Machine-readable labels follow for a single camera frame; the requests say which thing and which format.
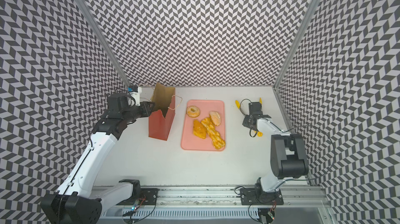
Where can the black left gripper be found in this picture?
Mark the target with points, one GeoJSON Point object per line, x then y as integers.
{"type": "Point", "coordinates": [145, 105]}

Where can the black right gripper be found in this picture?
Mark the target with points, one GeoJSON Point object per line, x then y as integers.
{"type": "Point", "coordinates": [246, 122]}

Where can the yellow metal tongs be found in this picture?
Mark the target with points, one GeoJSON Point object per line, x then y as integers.
{"type": "Point", "coordinates": [252, 133]}

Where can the red paper bag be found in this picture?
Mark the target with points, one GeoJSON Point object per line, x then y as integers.
{"type": "Point", "coordinates": [162, 116]}

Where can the round sugared bun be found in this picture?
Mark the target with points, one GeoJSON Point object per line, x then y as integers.
{"type": "Point", "coordinates": [215, 118]}

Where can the sugared ring donut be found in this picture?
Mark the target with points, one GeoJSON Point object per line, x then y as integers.
{"type": "Point", "coordinates": [193, 111]}

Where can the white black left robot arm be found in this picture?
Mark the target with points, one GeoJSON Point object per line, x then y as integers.
{"type": "Point", "coordinates": [72, 202]}

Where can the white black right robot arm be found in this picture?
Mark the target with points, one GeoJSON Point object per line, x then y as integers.
{"type": "Point", "coordinates": [288, 159]}

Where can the twisted braided bread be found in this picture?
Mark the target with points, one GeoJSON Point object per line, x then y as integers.
{"type": "Point", "coordinates": [217, 141]}

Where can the pink plastic tray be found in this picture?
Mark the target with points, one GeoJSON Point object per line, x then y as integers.
{"type": "Point", "coordinates": [189, 141]}

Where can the orange glazed pastry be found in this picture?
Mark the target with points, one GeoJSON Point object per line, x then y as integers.
{"type": "Point", "coordinates": [199, 130]}

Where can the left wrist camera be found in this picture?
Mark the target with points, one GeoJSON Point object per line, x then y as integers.
{"type": "Point", "coordinates": [134, 90]}

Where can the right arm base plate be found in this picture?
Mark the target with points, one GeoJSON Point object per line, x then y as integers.
{"type": "Point", "coordinates": [253, 196]}

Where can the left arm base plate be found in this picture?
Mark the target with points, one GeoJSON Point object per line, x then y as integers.
{"type": "Point", "coordinates": [149, 195]}

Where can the aluminium front rail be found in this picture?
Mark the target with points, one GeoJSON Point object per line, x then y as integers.
{"type": "Point", "coordinates": [303, 204]}

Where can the aluminium corner post left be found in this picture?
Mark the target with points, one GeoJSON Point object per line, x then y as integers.
{"type": "Point", "coordinates": [103, 42]}

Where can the aluminium corner post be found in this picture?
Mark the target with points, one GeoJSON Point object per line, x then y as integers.
{"type": "Point", "coordinates": [310, 11]}
{"type": "Point", "coordinates": [103, 42]}

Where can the aluminium corner post right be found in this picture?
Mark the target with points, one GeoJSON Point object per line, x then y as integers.
{"type": "Point", "coordinates": [310, 11]}

